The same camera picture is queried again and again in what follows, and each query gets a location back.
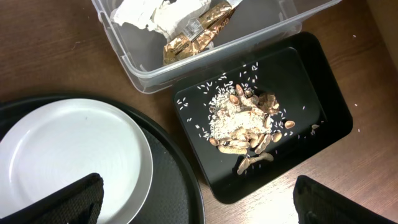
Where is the round black tray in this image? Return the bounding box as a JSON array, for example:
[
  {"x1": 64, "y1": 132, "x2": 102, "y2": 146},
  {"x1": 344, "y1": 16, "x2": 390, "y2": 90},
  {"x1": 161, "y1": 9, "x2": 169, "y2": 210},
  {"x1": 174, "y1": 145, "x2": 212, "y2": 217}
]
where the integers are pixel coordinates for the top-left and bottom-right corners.
[{"x1": 1, "y1": 93, "x2": 205, "y2": 224}]

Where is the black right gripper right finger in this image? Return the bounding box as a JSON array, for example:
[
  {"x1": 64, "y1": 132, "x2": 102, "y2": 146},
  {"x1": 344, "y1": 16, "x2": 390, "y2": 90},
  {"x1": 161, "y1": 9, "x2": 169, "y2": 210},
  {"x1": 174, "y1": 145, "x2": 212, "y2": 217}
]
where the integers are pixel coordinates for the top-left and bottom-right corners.
[{"x1": 293, "y1": 175, "x2": 392, "y2": 224}]

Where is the gold snack wrapper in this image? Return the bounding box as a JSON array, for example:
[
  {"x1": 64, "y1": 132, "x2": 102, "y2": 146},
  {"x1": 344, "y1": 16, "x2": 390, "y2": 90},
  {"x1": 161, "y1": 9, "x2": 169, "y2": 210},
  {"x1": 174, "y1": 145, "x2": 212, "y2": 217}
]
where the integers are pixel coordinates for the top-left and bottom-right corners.
[{"x1": 163, "y1": 0, "x2": 242, "y2": 65}]

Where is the black rectangular tray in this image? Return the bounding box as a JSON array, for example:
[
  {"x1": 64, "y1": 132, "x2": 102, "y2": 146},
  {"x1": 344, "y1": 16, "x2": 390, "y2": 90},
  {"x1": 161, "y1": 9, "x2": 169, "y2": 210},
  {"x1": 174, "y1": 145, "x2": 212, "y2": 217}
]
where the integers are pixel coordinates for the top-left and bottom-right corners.
[{"x1": 173, "y1": 32, "x2": 353, "y2": 204}]

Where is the pile of rice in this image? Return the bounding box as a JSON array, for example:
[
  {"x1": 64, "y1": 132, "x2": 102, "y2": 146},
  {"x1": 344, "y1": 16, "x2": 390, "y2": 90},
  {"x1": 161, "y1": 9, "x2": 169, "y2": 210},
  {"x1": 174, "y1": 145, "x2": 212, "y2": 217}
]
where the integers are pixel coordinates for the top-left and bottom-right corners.
[{"x1": 175, "y1": 62, "x2": 307, "y2": 142}]

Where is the clear plastic bin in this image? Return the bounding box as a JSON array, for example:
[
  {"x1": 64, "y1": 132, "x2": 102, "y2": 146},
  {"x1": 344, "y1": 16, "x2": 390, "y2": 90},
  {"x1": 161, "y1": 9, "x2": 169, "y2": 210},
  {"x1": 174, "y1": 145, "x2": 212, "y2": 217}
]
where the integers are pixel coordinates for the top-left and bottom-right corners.
[{"x1": 93, "y1": 0, "x2": 334, "y2": 94}]

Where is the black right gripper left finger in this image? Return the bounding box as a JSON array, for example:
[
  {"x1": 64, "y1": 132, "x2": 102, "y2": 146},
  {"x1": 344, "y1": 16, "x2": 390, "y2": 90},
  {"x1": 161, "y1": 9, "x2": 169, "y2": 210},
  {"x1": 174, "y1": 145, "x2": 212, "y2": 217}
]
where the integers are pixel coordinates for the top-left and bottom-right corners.
[{"x1": 1, "y1": 173, "x2": 104, "y2": 224}]

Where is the white plate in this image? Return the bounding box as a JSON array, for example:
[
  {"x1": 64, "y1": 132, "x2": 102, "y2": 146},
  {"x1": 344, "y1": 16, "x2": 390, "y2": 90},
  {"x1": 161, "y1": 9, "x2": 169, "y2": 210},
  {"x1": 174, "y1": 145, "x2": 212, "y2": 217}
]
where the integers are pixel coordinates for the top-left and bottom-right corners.
[{"x1": 1, "y1": 98, "x2": 153, "y2": 223}]

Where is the white paper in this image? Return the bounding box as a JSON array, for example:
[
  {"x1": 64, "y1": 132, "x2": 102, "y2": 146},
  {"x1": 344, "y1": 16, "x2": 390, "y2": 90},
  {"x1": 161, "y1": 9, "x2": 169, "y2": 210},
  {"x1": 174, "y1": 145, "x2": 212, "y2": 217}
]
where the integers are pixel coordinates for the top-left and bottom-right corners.
[{"x1": 111, "y1": 0, "x2": 211, "y2": 41}]

